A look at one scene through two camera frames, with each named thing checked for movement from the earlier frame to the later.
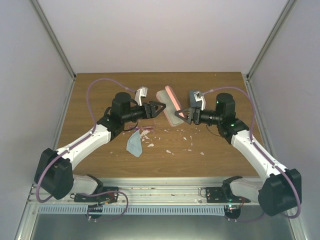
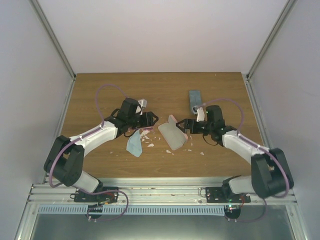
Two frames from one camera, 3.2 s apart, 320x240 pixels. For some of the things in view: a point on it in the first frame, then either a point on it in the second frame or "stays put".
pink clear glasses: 136,128 stays put
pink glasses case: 167,97 -> 175,136
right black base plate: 217,195 stays put
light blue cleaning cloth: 134,145 stays put
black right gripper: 195,116 -> 185,121
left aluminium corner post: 46,25 stays put
